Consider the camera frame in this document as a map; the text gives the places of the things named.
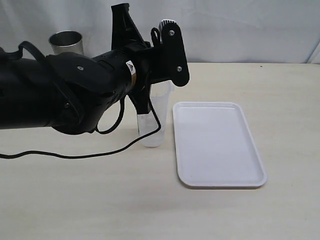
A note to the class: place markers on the stainless steel cup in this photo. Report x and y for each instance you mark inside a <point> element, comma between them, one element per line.
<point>67,41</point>

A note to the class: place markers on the white plastic tray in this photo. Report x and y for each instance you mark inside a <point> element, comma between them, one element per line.
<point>214,147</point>

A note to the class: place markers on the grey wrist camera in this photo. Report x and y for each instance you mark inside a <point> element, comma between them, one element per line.
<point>162,23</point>

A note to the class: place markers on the white backdrop curtain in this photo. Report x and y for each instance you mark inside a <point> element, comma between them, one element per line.
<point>216,31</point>

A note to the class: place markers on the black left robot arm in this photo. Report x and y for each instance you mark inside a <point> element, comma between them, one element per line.
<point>70,92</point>

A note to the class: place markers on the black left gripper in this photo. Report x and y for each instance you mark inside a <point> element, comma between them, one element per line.
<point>152,62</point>

